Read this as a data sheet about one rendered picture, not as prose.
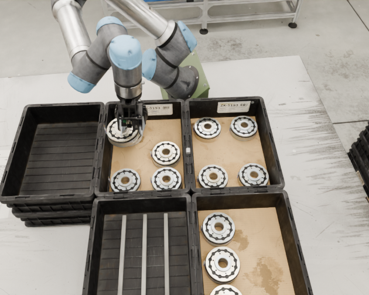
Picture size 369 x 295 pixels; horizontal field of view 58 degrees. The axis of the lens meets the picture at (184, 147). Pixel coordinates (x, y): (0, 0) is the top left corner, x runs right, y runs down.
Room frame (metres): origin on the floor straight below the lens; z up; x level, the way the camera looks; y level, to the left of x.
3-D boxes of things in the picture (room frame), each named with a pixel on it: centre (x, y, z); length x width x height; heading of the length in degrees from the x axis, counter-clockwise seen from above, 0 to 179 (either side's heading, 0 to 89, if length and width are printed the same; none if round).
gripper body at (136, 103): (0.64, 0.16, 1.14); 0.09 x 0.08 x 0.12; 3
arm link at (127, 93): (0.65, 0.15, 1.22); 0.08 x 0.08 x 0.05
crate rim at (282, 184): (0.68, -0.16, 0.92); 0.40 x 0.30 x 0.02; 3
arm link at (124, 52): (0.66, 0.15, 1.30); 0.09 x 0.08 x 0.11; 24
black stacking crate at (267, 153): (0.68, -0.16, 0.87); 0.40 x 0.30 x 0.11; 3
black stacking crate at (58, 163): (0.66, 0.44, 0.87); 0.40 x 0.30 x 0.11; 3
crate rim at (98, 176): (0.67, 0.14, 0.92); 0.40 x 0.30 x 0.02; 3
